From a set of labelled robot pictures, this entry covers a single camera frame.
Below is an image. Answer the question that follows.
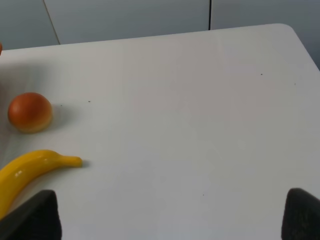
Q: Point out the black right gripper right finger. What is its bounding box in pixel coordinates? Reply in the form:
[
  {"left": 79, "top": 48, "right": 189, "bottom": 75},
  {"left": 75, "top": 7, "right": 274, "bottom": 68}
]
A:
[{"left": 281, "top": 188, "right": 320, "bottom": 240}]

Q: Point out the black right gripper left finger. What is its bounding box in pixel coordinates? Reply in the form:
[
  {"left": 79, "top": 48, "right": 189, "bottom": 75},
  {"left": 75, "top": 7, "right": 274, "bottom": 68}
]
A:
[{"left": 0, "top": 190, "right": 62, "bottom": 240}]

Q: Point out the yellow banana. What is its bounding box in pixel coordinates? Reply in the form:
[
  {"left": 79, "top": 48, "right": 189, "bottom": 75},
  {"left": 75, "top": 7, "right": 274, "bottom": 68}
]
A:
[{"left": 0, "top": 150, "right": 83, "bottom": 219}]

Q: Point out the orange peach fruit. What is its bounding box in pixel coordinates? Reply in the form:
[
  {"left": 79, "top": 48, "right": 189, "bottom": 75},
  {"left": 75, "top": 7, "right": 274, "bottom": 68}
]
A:
[{"left": 7, "top": 92, "right": 53, "bottom": 134}]

